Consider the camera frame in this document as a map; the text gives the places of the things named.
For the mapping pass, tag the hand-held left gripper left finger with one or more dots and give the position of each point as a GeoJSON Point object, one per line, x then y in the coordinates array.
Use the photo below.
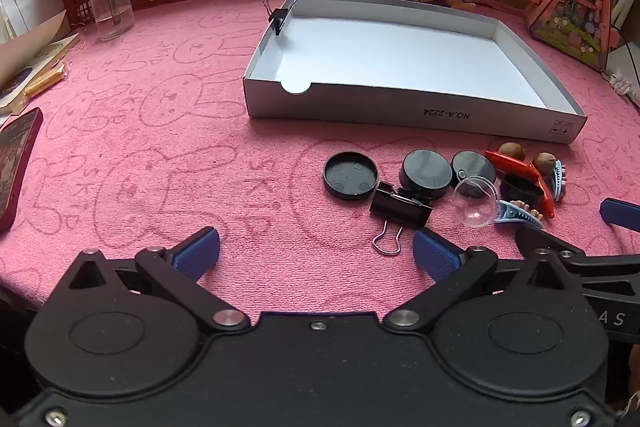
{"type": "Point", "coordinates": [197, 252]}

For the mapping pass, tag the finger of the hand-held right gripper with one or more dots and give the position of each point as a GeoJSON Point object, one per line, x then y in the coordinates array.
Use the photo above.
{"type": "Point", "coordinates": [620, 212]}
{"type": "Point", "coordinates": [545, 243]}

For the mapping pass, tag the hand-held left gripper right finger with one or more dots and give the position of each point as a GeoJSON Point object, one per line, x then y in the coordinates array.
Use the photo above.
{"type": "Point", "coordinates": [435, 252]}

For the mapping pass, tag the blue claw hair clip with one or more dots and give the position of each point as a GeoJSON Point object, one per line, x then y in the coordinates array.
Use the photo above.
{"type": "Point", "coordinates": [515, 213]}
{"type": "Point", "coordinates": [559, 182]}

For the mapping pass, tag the large black binder clip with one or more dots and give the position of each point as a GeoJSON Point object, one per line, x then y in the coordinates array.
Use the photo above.
{"type": "Point", "coordinates": [400, 209]}

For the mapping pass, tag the small black round cup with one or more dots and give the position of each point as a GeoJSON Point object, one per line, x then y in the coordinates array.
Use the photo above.
{"type": "Point", "coordinates": [520, 192]}

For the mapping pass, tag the clear plastic dome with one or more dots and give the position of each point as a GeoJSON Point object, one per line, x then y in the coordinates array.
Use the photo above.
{"type": "Point", "coordinates": [475, 207]}

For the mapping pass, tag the black round cap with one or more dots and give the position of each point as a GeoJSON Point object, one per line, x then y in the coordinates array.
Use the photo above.
{"type": "Point", "coordinates": [475, 164]}
{"type": "Point", "coordinates": [425, 172]}

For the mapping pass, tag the brown hazelnut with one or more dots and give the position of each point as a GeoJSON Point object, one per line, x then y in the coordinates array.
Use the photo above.
{"type": "Point", "coordinates": [544, 162]}
{"type": "Point", "coordinates": [512, 151]}

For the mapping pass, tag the red hair clip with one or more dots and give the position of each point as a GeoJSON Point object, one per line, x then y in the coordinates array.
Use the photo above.
{"type": "Point", "coordinates": [515, 164]}

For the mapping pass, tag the hollow black round lid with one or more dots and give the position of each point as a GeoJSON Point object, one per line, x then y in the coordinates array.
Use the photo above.
{"type": "Point", "coordinates": [350, 177]}

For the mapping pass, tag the white cardboard box tray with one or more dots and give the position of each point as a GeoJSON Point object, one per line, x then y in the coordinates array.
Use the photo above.
{"type": "Point", "coordinates": [400, 52]}

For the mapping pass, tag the pink rabbit-print mat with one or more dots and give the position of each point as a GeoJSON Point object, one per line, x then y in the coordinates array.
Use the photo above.
{"type": "Point", "coordinates": [175, 117]}

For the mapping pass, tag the pink triangular toy case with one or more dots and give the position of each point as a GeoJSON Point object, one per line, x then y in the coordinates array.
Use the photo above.
{"type": "Point", "coordinates": [575, 7]}

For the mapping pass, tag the yellow packet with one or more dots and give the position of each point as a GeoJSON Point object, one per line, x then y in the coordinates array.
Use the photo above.
{"type": "Point", "coordinates": [45, 81]}

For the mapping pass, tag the small black binder clip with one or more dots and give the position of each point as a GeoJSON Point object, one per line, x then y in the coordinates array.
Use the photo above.
{"type": "Point", "coordinates": [278, 18]}

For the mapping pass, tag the open booklet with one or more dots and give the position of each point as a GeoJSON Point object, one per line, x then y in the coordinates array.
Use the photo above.
{"type": "Point", "coordinates": [30, 62]}

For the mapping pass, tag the clear glass mug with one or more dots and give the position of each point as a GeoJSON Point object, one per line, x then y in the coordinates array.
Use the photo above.
{"type": "Point", "coordinates": [107, 14]}

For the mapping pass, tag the white paper sheet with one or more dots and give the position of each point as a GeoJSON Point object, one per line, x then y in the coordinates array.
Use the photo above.
{"type": "Point", "coordinates": [30, 2]}

